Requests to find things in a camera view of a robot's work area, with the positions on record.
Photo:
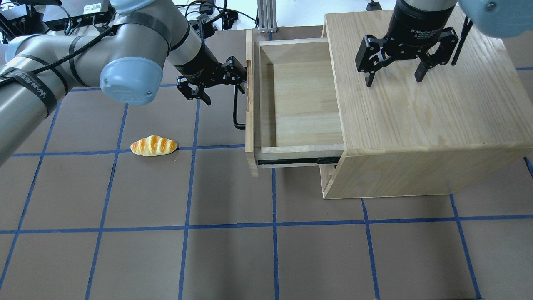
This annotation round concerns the black gripper finger opening drawer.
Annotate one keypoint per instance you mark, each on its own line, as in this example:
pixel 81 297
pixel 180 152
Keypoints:
pixel 232 72
pixel 184 86

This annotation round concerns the black gripper body opening drawer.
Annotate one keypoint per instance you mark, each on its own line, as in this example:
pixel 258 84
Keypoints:
pixel 197 66

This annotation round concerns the black gripper body over cabinet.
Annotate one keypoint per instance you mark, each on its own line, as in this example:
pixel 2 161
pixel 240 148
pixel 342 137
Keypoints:
pixel 417 24

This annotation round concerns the black gripper finger over cabinet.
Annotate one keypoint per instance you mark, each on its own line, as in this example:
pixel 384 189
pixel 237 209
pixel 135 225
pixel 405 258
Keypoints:
pixel 446 46
pixel 375 53

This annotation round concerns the black drawer handle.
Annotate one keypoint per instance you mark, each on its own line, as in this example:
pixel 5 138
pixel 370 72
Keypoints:
pixel 238 125

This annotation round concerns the wooden drawer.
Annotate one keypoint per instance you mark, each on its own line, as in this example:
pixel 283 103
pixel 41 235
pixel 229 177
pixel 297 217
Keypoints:
pixel 292 117

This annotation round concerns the silver robot arm opening drawer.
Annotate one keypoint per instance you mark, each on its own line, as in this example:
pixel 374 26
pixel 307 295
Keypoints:
pixel 125 61

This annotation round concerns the silver robot arm over cabinet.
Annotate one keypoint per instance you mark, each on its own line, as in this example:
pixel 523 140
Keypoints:
pixel 493 18

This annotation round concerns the wooden drawer cabinet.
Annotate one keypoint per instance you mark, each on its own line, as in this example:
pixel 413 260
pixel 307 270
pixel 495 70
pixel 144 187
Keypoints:
pixel 403 138

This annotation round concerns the toy bread roll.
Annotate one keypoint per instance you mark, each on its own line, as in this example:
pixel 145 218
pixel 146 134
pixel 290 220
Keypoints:
pixel 153 145

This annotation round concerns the aluminium frame post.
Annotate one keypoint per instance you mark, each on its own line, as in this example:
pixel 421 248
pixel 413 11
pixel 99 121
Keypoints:
pixel 266 16

